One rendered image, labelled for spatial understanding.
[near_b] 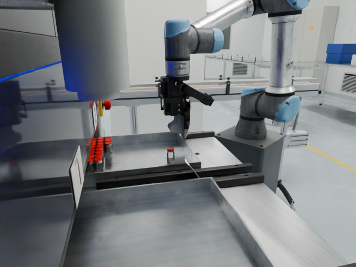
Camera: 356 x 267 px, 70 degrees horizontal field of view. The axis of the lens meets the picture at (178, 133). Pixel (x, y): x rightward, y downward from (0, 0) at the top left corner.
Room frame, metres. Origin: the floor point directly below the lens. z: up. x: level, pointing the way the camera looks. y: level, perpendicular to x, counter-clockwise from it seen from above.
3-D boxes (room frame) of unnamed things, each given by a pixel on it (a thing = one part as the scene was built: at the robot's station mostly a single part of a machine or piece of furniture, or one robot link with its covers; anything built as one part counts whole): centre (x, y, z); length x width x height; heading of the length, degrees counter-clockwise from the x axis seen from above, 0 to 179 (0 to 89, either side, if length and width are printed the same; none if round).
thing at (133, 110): (1.63, 0.29, 0.46); 0.09 x 0.09 x 0.77; 13
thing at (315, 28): (7.08, -3.38, 1.03); 1.20 x 0.43 x 2.05; 13
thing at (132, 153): (0.68, 0.14, 0.90); 0.34 x 0.26 x 0.04; 104
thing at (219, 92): (1.72, -0.10, 0.92); 1.90 x 0.16 x 0.16; 103
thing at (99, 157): (0.66, 0.22, 0.91); 0.18 x 0.02 x 0.05; 13
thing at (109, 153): (0.70, 0.21, 0.91); 0.02 x 0.02 x 0.05
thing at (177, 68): (0.79, 0.00, 1.13); 0.08 x 0.08 x 0.05
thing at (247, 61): (6.35, -1.13, 0.92); 3.60 x 0.15 x 0.16; 13
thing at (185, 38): (0.79, 0.00, 1.21); 0.09 x 0.08 x 0.11; 122
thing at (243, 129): (1.17, -0.35, 0.84); 0.15 x 0.15 x 0.10
